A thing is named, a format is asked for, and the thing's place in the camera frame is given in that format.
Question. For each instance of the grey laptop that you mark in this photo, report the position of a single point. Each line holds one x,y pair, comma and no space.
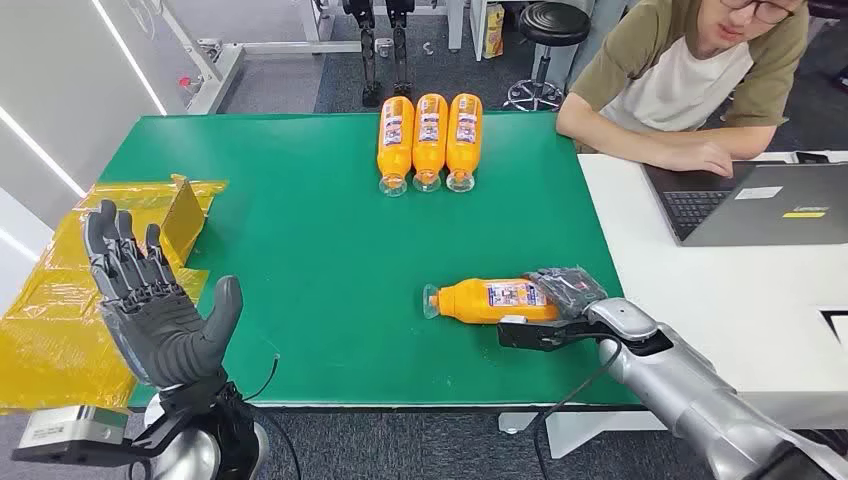
762,215

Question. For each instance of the black phone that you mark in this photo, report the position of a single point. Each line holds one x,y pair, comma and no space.
811,158

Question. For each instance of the black round stool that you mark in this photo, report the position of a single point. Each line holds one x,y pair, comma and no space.
553,23

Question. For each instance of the person's right forearm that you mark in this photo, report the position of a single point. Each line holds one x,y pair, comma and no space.
609,139

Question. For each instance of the person's right hand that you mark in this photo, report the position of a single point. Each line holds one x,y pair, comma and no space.
699,158

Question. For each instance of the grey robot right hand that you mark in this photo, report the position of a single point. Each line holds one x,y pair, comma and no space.
570,288

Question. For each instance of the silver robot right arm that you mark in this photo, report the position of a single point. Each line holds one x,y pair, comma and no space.
682,391

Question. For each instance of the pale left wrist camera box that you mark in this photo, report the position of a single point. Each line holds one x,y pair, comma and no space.
66,427

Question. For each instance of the person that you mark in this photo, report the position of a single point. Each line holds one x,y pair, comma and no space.
676,79

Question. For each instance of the white desk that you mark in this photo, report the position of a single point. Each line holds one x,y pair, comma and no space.
715,298

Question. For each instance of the red button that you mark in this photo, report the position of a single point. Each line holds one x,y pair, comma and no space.
185,82

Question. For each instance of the yellow snack packet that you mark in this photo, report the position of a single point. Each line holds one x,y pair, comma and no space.
493,30

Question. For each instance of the green table mat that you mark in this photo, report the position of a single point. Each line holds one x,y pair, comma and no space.
318,265

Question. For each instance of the white table leg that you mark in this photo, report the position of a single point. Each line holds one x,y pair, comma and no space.
455,26

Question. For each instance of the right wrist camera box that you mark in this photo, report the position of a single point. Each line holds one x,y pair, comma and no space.
530,334

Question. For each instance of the orange juice bottle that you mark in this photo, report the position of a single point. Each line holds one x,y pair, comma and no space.
395,149
429,146
470,301
464,146

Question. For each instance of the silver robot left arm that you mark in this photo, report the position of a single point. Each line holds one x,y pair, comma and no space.
192,454

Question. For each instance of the black robot leg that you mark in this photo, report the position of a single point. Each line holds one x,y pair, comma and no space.
369,60
400,53

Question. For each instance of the yellow taped flat cardboard box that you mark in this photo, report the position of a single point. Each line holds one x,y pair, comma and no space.
53,331

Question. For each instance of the white metal stand frame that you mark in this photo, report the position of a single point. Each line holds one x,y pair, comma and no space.
222,73

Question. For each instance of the person's left forearm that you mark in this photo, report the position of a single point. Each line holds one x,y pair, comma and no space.
748,139

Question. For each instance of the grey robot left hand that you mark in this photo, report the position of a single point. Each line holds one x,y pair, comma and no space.
159,338

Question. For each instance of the black glasses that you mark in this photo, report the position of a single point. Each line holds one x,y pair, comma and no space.
762,11

